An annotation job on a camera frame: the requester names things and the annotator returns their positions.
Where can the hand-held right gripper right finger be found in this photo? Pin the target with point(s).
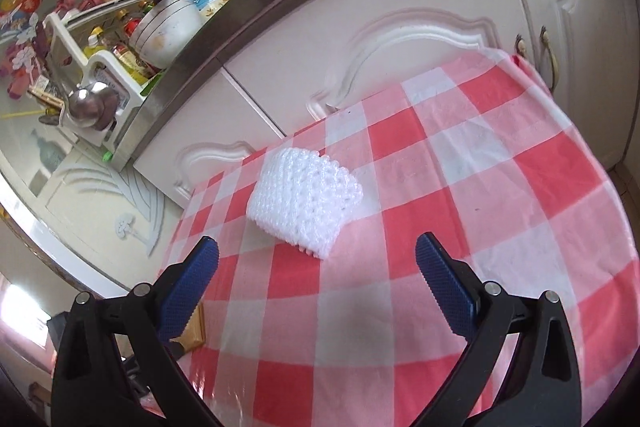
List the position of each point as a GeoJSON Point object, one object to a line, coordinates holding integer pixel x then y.
{"type": "Point", "coordinates": [445, 287]}

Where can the steel ladle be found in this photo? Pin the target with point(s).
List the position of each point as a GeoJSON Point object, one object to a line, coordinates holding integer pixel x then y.
{"type": "Point", "coordinates": [92, 104]}

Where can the white utensil rack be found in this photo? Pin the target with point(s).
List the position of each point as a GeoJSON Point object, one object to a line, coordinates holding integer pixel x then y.
{"type": "Point", "coordinates": [105, 67]}

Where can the stack of white bowls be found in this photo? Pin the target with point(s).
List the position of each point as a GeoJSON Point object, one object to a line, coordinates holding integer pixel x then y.
{"type": "Point", "coordinates": [165, 32]}

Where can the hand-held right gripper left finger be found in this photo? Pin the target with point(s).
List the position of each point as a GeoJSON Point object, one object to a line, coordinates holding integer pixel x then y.
{"type": "Point", "coordinates": [192, 287]}

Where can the red checked tablecloth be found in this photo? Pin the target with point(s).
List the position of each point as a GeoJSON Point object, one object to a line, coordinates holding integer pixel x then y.
{"type": "Point", "coordinates": [450, 187]}

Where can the yellow brown sponge block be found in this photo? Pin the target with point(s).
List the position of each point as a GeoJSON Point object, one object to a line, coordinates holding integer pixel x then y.
{"type": "Point", "coordinates": [194, 329]}

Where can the white foam net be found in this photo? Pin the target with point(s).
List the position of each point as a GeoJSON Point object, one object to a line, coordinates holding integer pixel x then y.
{"type": "Point", "coordinates": [305, 202]}

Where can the white kitchen cabinet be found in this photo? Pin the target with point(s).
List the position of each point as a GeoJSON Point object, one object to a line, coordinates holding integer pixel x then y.
{"type": "Point", "coordinates": [210, 52]}

